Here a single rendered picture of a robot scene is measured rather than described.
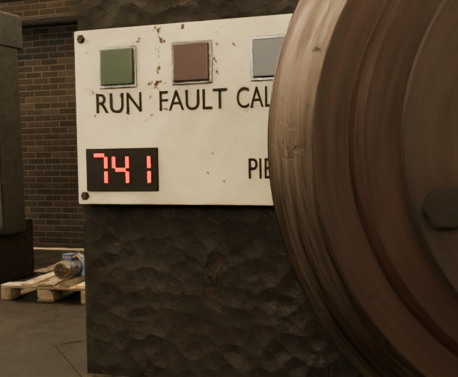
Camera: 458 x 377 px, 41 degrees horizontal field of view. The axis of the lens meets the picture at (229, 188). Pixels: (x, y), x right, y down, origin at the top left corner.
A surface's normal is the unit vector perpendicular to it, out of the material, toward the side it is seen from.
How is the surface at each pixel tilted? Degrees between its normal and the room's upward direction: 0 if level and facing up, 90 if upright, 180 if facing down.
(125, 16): 90
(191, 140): 90
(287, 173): 90
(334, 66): 90
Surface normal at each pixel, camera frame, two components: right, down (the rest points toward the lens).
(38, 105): -0.29, 0.06
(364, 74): -0.96, -0.21
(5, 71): 0.89, -0.01
